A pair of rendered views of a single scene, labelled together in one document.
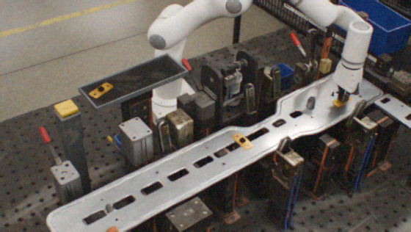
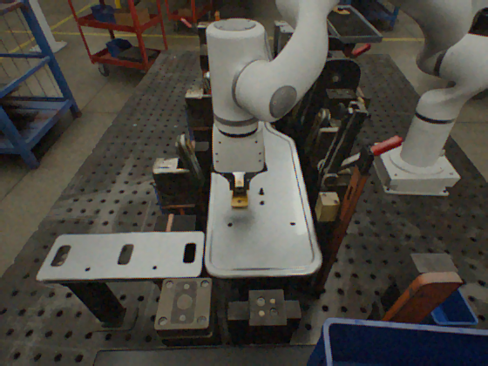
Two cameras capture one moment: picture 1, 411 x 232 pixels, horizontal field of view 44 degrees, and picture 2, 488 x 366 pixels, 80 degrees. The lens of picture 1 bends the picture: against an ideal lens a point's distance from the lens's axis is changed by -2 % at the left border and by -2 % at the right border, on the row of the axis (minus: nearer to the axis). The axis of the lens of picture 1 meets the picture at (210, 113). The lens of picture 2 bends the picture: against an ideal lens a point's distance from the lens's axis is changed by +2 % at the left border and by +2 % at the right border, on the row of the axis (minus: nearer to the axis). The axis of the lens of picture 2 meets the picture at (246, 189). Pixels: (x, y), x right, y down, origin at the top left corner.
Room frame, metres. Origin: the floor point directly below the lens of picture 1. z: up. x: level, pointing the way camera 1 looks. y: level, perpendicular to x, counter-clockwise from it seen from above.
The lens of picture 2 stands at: (1.87, -0.87, 1.47)
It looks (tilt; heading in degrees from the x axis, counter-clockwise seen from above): 45 degrees down; 127
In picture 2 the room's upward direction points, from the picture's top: straight up
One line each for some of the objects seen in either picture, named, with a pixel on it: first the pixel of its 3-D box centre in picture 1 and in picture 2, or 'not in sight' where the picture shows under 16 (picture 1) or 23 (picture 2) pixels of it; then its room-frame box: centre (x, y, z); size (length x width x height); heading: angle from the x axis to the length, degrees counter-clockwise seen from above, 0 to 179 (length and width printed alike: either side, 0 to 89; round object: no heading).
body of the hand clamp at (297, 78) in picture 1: (299, 98); (322, 226); (1.75, -0.38, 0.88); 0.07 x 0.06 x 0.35; 39
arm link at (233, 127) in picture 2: (351, 59); (239, 116); (1.58, -0.51, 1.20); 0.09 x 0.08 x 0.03; 39
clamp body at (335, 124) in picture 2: (264, 108); (320, 177); (1.66, -0.23, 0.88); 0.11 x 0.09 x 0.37; 39
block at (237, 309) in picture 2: (368, 102); (260, 340); (1.78, -0.70, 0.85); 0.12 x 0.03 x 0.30; 39
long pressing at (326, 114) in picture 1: (239, 145); (251, 93); (1.31, -0.11, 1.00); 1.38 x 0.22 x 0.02; 129
